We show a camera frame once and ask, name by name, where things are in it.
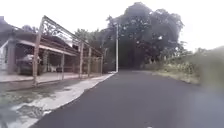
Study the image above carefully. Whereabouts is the pale concrete utility pole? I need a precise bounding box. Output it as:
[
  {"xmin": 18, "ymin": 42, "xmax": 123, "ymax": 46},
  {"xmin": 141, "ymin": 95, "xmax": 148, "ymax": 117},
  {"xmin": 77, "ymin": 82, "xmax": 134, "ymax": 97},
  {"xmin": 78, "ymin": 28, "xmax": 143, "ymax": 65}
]
[{"xmin": 114, "ymin": 23, "xmax": 120, "ymax": 73}]

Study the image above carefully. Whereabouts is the large dark tree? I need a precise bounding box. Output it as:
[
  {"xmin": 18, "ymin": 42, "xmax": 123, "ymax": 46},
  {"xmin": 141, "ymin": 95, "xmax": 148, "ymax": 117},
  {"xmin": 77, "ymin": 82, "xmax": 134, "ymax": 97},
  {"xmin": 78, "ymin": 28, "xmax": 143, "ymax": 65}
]
[{"xmin": 74, "ymin": 1, "xmax": 185, "ymax": 71}]

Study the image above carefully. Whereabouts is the dark grey asphalt road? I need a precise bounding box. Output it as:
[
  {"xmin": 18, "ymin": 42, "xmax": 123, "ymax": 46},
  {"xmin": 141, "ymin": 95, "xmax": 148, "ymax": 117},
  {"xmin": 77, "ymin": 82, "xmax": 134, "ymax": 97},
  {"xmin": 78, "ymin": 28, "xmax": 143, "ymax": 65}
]
[{"xmin": 29, "ymin": 69, "xmax": 224, "ymax": 128}]

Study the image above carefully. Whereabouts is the pale concrete pavement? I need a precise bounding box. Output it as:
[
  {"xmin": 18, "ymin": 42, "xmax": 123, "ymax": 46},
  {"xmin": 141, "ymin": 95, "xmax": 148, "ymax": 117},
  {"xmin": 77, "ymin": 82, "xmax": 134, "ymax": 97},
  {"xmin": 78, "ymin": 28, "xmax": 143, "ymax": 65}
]
[{"xmin": 0, "ymin": 72, "xmax": 115, "ymax": 128}]

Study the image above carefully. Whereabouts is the grassy verge with bushes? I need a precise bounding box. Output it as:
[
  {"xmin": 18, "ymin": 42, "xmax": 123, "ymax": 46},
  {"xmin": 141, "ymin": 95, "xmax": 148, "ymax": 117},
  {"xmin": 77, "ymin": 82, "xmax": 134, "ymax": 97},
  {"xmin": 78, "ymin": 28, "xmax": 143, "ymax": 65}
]
[{"xmin": 141, "ymin": 46, "xmax": 224, "ymax": 88}]

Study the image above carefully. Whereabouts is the house with porch roof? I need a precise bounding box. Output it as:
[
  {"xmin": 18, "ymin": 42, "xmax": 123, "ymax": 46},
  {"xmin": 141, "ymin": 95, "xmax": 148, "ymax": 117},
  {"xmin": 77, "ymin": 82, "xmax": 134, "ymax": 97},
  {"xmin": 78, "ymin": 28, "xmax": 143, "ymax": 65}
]
[{"xmin": 0, "ymin": 16, "xmax": 103, "ymax": 76}]

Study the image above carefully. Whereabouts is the parked dark car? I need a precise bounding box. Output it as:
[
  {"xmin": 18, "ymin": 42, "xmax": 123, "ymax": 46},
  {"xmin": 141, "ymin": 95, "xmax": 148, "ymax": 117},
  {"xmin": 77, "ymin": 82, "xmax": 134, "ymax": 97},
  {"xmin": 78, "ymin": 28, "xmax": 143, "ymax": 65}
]
[{"xmin": 15, "ymin": 54, "xmax": 44, "ymax": 76}]

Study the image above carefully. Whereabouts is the tall metal post fence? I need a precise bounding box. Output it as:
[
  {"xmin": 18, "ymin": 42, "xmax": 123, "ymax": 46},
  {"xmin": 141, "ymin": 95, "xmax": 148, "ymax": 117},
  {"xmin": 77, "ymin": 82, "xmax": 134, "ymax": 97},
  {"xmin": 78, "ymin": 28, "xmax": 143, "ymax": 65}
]
[{"xmin": 31, "ymin": 15, "xmax": 105, "ymax": 86}]

